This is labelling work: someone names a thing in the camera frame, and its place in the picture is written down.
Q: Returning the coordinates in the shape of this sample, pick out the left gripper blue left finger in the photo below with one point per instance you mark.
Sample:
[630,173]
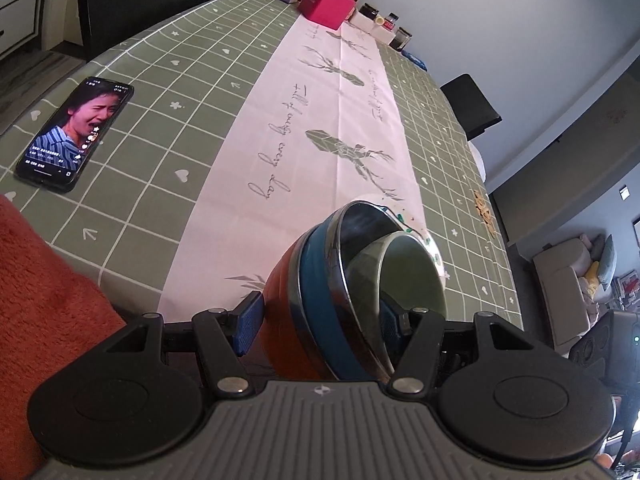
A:
[246,320]

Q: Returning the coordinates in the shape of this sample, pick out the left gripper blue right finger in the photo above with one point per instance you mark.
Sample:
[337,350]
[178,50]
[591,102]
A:
[395,325]

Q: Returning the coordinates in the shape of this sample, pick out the green ceramic bowl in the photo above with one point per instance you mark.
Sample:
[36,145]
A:
[399,266]

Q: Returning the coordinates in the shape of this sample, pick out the orange steel-lined bowl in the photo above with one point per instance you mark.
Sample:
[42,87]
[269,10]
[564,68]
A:
[284,350]

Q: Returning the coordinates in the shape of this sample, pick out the blue steel-lined bowl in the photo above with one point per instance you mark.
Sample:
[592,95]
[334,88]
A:
[320,312]

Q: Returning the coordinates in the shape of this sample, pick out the beige sofa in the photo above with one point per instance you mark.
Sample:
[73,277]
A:
[575,278]

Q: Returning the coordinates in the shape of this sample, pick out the pile of sunflower seeds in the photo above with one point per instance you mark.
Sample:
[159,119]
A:
[484,211]

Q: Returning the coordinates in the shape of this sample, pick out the red orange cloth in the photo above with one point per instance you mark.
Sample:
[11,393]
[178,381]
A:
[50,315]

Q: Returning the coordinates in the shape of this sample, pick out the white deer table runner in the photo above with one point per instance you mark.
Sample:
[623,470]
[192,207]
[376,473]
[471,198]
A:
[319,127]

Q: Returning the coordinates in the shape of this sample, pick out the black chair far side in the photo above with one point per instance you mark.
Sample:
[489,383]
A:
[473,111]

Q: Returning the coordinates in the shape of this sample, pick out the black smartphone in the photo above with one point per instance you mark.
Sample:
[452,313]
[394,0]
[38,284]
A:
[59,152]

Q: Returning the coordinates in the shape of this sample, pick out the blue packet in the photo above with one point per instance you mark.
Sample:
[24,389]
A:
[413,59]

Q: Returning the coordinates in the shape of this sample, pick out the green grid tablecloth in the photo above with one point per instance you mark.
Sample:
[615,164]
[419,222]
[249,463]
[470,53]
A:
[123,222]

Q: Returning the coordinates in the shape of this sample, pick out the dark glass jar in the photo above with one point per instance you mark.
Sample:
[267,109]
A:
[401,39]

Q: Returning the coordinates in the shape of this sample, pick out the white rectangular box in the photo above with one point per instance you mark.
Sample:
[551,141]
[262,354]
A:
[379,33]

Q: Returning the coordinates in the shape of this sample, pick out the dark jar red label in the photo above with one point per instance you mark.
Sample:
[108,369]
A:
[390,21]

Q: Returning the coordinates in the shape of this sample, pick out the small black jar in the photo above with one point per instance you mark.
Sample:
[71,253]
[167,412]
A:
[368,11]

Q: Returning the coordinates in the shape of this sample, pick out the pink red box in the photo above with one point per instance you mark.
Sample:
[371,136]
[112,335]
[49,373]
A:
[328,13]

